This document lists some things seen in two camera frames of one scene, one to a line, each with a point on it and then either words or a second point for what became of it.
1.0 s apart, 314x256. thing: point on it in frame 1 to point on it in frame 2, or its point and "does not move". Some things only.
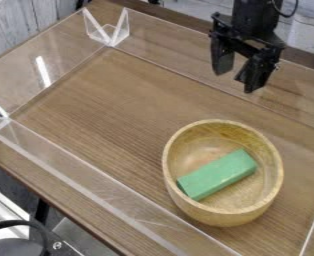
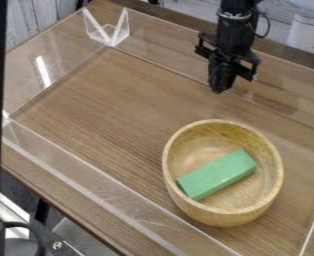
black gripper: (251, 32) to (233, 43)
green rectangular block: (215, 175) does not move
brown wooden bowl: (244, 200) does not move
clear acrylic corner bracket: (108, 34) does not move
